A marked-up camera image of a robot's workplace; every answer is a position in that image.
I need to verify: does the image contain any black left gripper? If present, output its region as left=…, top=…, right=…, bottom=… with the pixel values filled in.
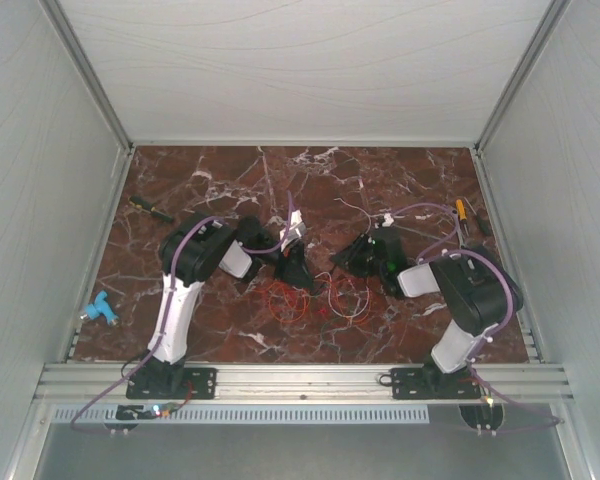
left=254, top=238, right=317, bottom=294

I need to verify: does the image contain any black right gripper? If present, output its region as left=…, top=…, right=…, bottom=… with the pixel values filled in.
left=330, top=234, right=385, bottom=280

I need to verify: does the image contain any red wire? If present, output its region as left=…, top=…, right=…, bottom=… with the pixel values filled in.
left=259, top=272, right=376, bottom=326

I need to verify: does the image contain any white wire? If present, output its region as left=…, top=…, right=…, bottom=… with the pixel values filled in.
left=327, top=197, right=376, bottom=321

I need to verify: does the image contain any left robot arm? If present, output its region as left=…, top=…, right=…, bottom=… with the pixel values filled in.
left=148, top=207, right=314, bottom=398

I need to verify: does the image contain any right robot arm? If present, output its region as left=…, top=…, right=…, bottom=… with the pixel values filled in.
left=331, top=227, right=524, bottom=398

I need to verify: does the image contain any black screwdriver right side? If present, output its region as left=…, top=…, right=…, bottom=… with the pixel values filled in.
left=471, top=205, right=493, bottom=237

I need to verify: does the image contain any black yellow screwdriver left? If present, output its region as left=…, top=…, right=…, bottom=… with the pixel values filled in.
left=129, top=195, right=174, bottom=224

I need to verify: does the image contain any blue plastic fitting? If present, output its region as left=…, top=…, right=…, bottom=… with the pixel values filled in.
left=78, top=290, right=119, bottom=326

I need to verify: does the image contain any green wire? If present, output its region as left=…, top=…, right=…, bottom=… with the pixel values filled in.
left=314, top=289, right=371, bottom=336

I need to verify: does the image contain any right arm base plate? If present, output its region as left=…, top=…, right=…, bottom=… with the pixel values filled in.
left=390, top=365, right=481, bottom=401

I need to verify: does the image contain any grey slotted cable duct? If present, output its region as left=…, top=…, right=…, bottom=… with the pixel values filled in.
left=52, top=404, right=430, bottom=425

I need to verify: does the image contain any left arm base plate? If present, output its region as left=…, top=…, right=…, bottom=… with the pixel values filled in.
left=125, top=367, right=217, bottom=400

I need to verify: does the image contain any aluminium front rail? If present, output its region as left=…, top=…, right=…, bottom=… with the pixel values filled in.
left=34, top=363, right=574, bottom=404

